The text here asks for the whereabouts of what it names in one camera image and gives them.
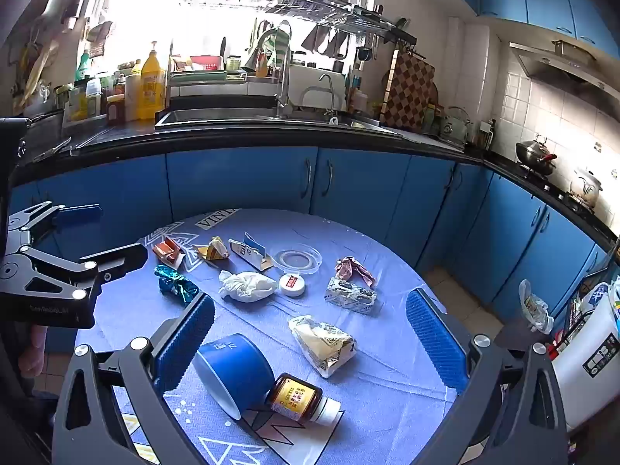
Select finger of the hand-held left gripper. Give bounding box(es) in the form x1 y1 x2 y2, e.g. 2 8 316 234
0 242 148 301
7 201 102 248

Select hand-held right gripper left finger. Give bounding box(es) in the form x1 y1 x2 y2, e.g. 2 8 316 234
51 293 216 465

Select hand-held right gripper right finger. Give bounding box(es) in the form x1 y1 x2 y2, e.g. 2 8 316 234
406 288 570 465

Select red orange wrapper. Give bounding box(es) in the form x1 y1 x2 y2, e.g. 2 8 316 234
152 235 187 269

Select blue cup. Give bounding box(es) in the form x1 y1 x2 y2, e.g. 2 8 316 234
193 333 276 421

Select teal foil wrapper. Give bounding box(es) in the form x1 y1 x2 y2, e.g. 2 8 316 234
154 265 200 307

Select white plastic bag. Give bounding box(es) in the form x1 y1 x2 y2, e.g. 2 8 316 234
218 270 279 303

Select yellow wrapper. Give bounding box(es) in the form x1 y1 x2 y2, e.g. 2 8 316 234
194 236 229 265

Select silver foil packet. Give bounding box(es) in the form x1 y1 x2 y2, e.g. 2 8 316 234
325 276 377 317

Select pink wrapper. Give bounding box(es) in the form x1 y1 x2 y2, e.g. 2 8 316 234
336 257 376 288

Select torn blue white carton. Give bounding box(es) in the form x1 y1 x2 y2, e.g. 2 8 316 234
227 232 273 271

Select cream packet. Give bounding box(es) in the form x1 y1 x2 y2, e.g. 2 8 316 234
288 315 358 379

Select white round container red label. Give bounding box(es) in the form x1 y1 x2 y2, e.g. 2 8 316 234
278 274 307 298

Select brown medicine bottle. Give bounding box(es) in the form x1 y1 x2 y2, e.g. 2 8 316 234
264 373 342 424

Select clear plastic lid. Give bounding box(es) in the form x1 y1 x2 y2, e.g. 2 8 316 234
269 243 324 274

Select person's left hand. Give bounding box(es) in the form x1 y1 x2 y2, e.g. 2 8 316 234
17 324 49 379

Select blue printed tablecloth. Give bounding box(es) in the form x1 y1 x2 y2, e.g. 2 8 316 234
72 208 485 465

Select metal tongs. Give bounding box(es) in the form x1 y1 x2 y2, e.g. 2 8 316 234
31 136 73 162

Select grey waste basket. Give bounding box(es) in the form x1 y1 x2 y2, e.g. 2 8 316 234
494 320 553 354

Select black countertop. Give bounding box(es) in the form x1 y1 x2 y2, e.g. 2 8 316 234
14 116 620 248

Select brown jar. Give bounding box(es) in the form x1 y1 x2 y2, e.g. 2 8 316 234
105 94 127 126

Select blue base cabinets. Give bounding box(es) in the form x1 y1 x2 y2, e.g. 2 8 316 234
7 148 616 320

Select yellow detergent bottle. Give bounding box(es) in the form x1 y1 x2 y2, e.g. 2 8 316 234
137 41 167 121

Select green bottle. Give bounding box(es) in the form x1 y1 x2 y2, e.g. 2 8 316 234
75 51 95 81

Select white appliance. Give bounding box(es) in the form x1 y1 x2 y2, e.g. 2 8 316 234
549 271 620 432

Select steel sink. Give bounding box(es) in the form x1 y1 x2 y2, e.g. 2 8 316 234
155 107 403 136

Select steel wok with lid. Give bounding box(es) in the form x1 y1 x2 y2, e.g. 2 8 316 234
515 134 558 177

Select white patterned pot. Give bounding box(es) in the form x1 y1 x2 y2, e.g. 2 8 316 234
569 167 604 209

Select pale green kettle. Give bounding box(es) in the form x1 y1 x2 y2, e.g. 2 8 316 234
438 107 472 143

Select chrome faucet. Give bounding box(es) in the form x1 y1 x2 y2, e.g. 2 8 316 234
252 22 294 119

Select white cutting board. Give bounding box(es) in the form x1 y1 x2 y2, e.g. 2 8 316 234
298 86 347 112

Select checkered cutting board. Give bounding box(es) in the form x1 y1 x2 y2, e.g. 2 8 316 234
380 51 437 131

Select green white striped cloth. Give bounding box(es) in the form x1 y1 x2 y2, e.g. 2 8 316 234
264 26 291 76

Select metal dish rack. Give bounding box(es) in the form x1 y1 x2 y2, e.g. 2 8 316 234
180 0 417 54

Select range hood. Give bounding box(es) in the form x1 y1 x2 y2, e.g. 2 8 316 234
508 41 620 107

